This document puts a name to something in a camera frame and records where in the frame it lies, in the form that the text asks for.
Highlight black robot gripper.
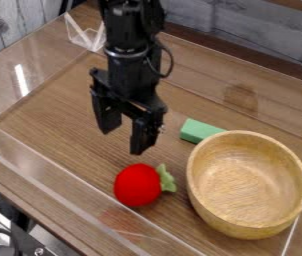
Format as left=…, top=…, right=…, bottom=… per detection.
left=89, top=46, right=167, bottom=155

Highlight red plush fruit green leaves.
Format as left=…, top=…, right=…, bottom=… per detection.
left=114, top=163, right=178, bottom=207

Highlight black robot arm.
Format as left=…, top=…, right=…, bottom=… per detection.
left=89, top=0, right=170, bottom=155

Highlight green rectangular block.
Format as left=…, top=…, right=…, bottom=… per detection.
left=179, top=118, right=224, bottom=144

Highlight light wooden bowl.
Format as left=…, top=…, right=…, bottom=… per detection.
left=186, top=130, right=302, bottom=240

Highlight clear acrylic enclosure wall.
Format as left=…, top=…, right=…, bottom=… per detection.
left=0, top=20, right=302, bottom=256

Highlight black metal bracket with bolt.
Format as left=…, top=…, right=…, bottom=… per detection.
left=9, top=223, right=57, bottom=256

